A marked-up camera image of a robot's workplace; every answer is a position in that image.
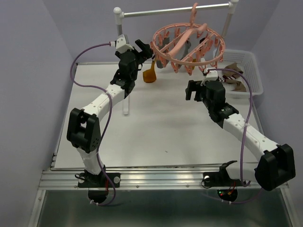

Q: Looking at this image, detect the pink round clip hanger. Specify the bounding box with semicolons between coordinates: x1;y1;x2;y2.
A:
151;3;225;75

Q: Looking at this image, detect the maroon white striped sock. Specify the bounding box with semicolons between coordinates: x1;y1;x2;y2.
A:
218;71;237;84

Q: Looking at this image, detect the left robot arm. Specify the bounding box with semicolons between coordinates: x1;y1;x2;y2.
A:
67;37;153;188

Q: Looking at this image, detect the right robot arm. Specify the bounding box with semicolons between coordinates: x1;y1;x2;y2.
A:
185;80;296;191

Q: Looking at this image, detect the beige sock in basket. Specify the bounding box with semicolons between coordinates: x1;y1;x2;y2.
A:
223;62;246;92

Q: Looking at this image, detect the white plastic basket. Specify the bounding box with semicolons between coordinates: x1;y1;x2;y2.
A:
220;49;263;96

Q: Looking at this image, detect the white drying rack stand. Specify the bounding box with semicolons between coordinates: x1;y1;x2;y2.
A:
113;0;240;116

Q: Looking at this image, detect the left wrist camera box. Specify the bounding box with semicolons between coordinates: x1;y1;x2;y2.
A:
116;34;134;53

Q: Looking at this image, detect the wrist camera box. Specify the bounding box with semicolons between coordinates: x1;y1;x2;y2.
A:
116;34;134;53
201;68;218;85

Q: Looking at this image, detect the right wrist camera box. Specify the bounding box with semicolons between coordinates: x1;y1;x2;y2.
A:
201;68;218;85

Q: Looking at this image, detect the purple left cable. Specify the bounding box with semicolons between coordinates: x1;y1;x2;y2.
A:
71;42;116;207

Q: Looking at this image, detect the aluminium mounting rail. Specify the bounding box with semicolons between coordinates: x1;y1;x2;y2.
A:
37;163;289;190

